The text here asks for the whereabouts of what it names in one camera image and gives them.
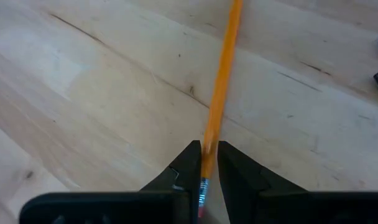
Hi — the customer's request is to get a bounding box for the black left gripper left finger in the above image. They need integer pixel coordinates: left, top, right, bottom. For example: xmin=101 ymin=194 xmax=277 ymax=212
xmin=140 ymin=139 xmax=203 ymax=224

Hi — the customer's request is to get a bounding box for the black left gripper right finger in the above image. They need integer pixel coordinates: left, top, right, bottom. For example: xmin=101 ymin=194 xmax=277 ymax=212
xmin=217 ymin=140 xmax=308 ymax=224

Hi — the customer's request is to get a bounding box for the orange pencil with pink eraser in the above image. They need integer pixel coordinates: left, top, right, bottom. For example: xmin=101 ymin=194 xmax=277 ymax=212
xmin=197 ymin=0 xmax=244 ymax=218

